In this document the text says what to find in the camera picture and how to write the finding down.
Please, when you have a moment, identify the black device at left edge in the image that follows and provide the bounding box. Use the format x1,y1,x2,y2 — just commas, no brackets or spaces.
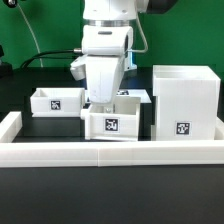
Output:
0,45,14,79

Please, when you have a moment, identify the white sheet of tags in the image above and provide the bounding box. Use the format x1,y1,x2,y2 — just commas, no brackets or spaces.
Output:
84,88,153,104

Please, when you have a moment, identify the white thin cable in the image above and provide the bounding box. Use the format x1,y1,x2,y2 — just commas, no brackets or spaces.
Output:
15,3,45,69

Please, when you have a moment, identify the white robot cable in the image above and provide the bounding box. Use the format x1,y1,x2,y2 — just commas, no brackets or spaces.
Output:
128,13,149,55

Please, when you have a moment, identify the white drawer cabinet box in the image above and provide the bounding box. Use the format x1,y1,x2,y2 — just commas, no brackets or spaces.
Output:
152,65,221,141

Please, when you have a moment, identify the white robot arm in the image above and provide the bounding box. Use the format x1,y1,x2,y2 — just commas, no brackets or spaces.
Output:
70,0,178,105

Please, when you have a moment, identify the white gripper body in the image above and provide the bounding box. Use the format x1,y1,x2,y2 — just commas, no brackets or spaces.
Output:
70,25,133,104

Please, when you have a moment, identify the white drawer with tag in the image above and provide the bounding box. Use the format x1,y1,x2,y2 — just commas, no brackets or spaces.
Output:
30,88,85,117
81,96,140,141

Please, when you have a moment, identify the white rear drawer with tag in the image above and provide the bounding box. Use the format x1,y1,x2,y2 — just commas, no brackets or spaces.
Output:
30,88,85,117

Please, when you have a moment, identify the black cable bundle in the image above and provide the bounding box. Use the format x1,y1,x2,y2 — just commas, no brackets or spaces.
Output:
19,47,84,69

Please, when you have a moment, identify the white U-shaped frame barrier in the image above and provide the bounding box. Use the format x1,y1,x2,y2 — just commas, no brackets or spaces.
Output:
0,112,224,167

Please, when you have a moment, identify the white front drawer with tag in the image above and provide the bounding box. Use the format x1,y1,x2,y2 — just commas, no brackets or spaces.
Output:
81,96,140,141

